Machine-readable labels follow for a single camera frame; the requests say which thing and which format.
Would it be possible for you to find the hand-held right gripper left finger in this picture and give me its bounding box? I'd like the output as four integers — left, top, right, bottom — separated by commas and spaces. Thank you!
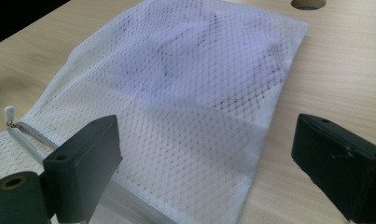
42, 114, 124, 224

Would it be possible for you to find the white mesh laundry bag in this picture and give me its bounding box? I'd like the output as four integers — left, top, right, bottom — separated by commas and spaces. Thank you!
0, 0, 311, 224

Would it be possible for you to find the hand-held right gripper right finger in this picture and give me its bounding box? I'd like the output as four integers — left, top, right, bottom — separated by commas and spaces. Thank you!
290, 113, 376, 224

